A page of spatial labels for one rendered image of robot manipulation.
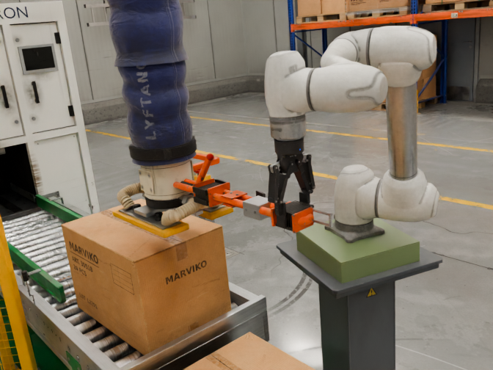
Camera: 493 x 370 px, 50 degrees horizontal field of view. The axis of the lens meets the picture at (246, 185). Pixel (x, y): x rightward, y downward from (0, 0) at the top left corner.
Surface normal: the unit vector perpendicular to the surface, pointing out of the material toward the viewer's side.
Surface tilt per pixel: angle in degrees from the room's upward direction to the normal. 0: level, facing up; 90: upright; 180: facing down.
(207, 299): 90
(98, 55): 90
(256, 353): 0
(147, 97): 70
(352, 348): 90
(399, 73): 114
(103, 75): 90
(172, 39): 100
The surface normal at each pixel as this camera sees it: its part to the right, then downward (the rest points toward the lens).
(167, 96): 0.40, -0.07
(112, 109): 0.67, 0.16
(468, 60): -0.73, 0.26
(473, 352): -0.09, -0.95
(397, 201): -0.43, 0.54
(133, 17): -0.15, 0.04
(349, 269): 0.38, 0.24
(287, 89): -0.38, 0.29
